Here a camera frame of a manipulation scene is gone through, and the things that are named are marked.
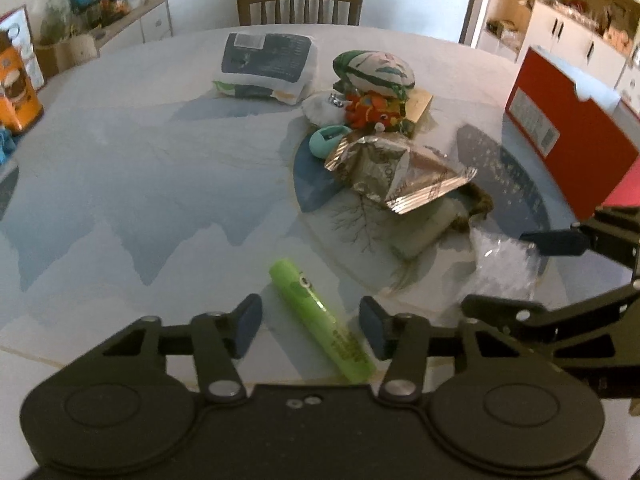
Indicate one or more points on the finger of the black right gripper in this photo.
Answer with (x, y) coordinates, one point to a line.
(532, 323)
(617, 243)

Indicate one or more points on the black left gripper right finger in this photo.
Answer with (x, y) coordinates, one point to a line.
(402, 340)

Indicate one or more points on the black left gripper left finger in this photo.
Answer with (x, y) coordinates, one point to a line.
(218, 340)

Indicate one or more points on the green highlighter pen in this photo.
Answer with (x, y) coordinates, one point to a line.
(335, 339)

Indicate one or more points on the clear plastic bag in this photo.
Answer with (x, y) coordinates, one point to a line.
(504, 266)

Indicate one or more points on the brown furry tail keychain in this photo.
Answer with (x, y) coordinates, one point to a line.
(476, 203)

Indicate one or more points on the silver foil snack bag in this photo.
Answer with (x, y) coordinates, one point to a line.
(394, 172)

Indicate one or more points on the teal round gadget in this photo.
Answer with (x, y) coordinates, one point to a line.
(323, 141)

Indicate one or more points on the yellow cardboard box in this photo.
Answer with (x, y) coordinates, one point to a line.
(417, 111)

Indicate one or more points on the green white plush ball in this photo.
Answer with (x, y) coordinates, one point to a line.
(363, 71)

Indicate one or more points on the white soap bar pack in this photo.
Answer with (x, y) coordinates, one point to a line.
(420, 228)

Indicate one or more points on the red cardboard storage box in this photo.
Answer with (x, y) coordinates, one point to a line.
(583, 131)

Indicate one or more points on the white shoe cabinet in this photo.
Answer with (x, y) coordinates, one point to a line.
(601, 37)

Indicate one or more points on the red orange plush toy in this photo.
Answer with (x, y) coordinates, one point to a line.
(364, 111)

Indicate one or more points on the white plush toy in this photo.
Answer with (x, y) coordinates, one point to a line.
(326, 108)

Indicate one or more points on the orange cartoon bottle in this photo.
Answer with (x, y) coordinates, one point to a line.
(20, 106)

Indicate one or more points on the white drawer sideboard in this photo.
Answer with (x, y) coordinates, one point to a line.
(146, 23)

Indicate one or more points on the brown wooden chair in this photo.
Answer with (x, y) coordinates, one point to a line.
(322, 12)

